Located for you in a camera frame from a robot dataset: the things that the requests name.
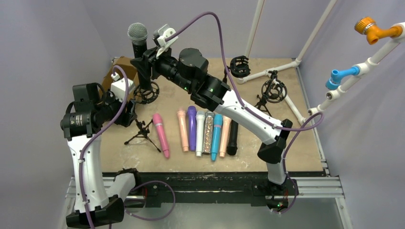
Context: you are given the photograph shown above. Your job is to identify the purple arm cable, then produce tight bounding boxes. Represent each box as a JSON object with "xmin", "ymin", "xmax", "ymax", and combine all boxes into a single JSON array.
[
  {"xmin": 78, "ymin": 65, "xmax": 176, "ymax": 229},
  {"xmin": 164, "ymin": 11, "xmax": 325, "ymax": 215}
]

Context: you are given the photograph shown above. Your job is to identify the purple toy microphone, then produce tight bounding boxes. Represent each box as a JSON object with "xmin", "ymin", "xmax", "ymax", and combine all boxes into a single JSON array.
[{"xmin": 187, "ymin": 106, "xmax": 197, "ymax": 151}]

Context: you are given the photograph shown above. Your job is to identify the orange pipe fitting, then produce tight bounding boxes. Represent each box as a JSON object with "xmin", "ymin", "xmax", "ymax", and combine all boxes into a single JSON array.
[{"xmin": 354, "ymin": 17, "xmax": 405, "ymax": 45}]

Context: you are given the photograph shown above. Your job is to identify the brown cardboard box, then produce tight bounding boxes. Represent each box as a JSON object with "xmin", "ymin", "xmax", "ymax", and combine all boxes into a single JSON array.
[{"xmin": 101, "ymin": 56, "xmax": 139, "ymax": 100}]

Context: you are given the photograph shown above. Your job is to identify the teal toy microphone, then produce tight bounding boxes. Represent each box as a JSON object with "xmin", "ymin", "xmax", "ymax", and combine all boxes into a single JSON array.
[{"xmin": 211, "ymin": 114, "xmax": 223, "ymax": 161}]

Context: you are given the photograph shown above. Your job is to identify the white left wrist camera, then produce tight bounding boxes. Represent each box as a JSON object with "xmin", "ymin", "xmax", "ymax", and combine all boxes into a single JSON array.
[{"xmin": 110, "ymin": 73, "xmax": 135, "ymax": 102}]

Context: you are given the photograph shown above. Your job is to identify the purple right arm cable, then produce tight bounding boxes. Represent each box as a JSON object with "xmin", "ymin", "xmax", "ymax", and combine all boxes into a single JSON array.
[{"xmin": 164, "ymin": 11, "xmax": 325, "ymax": 215}]

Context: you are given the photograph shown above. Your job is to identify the black glitter microphone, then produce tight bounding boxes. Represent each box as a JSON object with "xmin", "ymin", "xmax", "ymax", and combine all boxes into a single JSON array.
[{"xmin": 128, "ymin": 22, "xmax": 152, "ymax": 91}]

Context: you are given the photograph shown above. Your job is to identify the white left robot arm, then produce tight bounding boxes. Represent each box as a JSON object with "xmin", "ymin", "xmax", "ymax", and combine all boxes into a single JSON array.
[{"xmin": 60, "ymin": 80, "xmax": 140, "ymax": 229}]

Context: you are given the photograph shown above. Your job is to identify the black tripod microphone stand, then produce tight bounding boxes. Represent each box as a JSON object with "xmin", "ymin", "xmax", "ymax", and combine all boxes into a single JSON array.
[{"xmin": 124, "ymin": 81, "xmax": 161, "ymax": 153}]

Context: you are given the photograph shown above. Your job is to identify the white PVC pipe frame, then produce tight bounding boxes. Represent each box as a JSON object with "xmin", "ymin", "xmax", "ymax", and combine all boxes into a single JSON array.
[{"xmin": 236, "ymin": 0, "xmax": 405, "ymax": 128}]

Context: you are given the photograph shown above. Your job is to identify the blue pipe fitting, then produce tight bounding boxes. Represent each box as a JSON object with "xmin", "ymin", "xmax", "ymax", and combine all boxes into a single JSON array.
[{"xmin": 325, "ymin": 66, "xmax": 360, "ymax": 90}]

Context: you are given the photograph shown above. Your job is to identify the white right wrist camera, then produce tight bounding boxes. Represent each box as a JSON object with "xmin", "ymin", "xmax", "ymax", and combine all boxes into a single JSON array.
[{"xmin": 153, "ymin": 24, "xmax": 178, "ymax": 59}]

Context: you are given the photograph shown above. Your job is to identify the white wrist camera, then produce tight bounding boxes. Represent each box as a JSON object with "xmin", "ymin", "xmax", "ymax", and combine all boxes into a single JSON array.
[
  {"xmin": 153, "ymin": 24, "xmax": 178, "ymax": 59},
  {"xmin": 110, "ymin": 73, "xmax": 135, "ymax": 102}
]

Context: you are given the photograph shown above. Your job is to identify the beige microphone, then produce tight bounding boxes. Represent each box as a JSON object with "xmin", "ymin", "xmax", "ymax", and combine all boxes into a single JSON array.
[
  {"xmin": 219, "ymin": 115, "xmax": 232, "ymax": 158},
  {"xmin": 177, "ymin": 108, "xmax": 189, "ymax": 152}
]

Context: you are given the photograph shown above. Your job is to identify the black small tripod stand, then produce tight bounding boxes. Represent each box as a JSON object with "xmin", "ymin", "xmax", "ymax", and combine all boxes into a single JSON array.
[{"xmin": 254, "ymin": 70, "xmax": 288, "ymax": 117}]

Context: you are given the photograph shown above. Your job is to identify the pink toy microphone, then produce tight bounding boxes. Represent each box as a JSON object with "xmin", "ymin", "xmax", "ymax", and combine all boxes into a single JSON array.
[{"xmin": 152, "ymin": 113, "xmax": 170, "ymax": 159}]

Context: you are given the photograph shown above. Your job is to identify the silver rhinestone microphone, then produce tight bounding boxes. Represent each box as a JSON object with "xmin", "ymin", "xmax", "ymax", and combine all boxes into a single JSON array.
[{"xmin": 202, "ymin": 111, "xmax": 215, "ymax": 155}]

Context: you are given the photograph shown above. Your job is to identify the plain black microphone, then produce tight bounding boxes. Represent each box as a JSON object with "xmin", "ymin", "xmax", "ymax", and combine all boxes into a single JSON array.
[{"xmin": 226, "ymin": 120, "xmax": 239, "ymax": 156}]

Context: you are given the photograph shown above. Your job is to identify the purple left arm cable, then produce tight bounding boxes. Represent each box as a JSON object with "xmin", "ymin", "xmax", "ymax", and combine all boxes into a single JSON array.
[{"xmin": 78, "ymin": 65, "xmax": 176, "ymax": 229}]

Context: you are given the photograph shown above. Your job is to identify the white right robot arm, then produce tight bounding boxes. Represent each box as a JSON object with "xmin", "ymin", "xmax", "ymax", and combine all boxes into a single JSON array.
[{"xmin": 130, "ymin": 45, "xmax": 292, "ymax": 185}]

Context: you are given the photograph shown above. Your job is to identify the black round-base microphone stand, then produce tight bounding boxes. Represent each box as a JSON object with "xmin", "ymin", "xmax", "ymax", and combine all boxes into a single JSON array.
[{"xmin": 222, "ymin": 55, "xmax": 251, "ymax": 83}]

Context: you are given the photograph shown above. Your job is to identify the white toy microphone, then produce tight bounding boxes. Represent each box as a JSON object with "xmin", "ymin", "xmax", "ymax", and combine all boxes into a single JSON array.
[{"xmin": 196, "ymin": 111, "xmax": 205, "ymax": 157}]

